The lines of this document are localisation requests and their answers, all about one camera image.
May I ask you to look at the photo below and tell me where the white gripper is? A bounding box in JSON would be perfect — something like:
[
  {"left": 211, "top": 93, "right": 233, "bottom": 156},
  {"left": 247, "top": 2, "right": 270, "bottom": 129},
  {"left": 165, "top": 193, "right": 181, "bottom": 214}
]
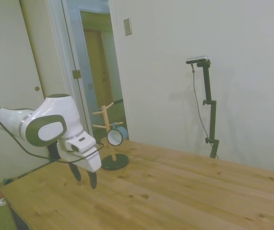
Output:
[{"left": 56, "top": 143, "right": 103, "bottom": 190}]

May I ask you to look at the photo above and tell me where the blue enamel mug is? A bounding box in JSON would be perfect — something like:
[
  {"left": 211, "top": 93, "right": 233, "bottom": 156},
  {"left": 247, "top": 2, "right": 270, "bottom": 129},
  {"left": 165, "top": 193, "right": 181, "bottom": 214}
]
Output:
[{"left": 106, "top": 122, "right": 129, "bottom": 147}]

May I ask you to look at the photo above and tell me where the wooden mug tree black base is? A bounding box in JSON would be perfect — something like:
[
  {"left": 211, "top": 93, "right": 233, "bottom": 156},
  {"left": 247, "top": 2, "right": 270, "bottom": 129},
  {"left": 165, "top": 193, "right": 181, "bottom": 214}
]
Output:
[{"left": 92, "top": 102, "right": 130, "bottom": 171}]

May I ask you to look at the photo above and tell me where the dark thin rod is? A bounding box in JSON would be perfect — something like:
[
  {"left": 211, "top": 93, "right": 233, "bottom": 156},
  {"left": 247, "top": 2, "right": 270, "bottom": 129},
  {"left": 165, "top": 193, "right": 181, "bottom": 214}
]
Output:
[{"left": 16, "top": 161, "right": 56, "bottom": 180}]

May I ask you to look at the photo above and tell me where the brown wooden door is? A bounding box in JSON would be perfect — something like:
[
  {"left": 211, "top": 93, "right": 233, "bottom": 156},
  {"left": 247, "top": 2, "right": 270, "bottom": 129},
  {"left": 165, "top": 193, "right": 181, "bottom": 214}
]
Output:
[{"left": 83, "top": 29, "right": 115, "bottom": 106}]

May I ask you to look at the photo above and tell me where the grey open door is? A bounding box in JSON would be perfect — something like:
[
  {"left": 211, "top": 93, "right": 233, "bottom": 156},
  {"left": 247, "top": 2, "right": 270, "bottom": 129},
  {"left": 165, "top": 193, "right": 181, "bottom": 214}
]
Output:
[{"left": 61, "top": 0, "right": 92, "bottom": 135}]

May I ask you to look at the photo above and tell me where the white closet door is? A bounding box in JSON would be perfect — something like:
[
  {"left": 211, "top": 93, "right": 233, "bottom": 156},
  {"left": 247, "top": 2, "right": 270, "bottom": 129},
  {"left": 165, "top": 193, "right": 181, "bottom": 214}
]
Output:
[{"left": 0, "top": 0, "right": 47, "bottom": 173}]

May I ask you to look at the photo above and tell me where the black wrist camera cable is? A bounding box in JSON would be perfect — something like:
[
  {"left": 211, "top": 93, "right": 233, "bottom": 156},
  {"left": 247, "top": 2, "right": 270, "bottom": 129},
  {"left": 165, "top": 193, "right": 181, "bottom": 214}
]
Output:
[{"left": 0, "top": 106, "right": 105, "bottom": 163}]

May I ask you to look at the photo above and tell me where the white door frame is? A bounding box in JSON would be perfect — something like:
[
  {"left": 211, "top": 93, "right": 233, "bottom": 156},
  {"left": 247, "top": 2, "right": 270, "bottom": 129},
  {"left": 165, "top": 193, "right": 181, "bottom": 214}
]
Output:
[{"left": 48, "top": 0, "right": 131, "bottom": 142}]

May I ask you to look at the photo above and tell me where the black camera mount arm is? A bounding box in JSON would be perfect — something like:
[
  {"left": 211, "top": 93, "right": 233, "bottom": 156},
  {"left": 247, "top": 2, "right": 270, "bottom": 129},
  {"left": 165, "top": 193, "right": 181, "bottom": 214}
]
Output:
[{"left": 191, "top": 63, "right": 220, "bottom": 160}]

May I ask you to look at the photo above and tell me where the black camera stand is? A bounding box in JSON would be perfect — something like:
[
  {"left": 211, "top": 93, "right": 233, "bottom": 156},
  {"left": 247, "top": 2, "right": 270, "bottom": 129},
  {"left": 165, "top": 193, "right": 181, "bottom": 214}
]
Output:
[{"left": 195, "top": 59, "right": 220, "bottom": 160}]

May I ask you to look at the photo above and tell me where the metal wall switch plate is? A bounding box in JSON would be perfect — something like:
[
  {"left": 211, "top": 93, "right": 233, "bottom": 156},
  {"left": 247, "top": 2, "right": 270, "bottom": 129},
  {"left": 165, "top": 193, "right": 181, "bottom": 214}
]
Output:
[{"left": 123, "top": 18, "right": 133, "bottom": 37}]

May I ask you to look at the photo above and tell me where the grey stereo camera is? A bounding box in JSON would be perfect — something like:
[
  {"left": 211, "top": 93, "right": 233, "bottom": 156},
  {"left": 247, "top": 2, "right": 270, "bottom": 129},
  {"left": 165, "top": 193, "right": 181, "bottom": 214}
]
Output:
[{"left": 186, "top": 55, "right": 210, "bottom": 65}]

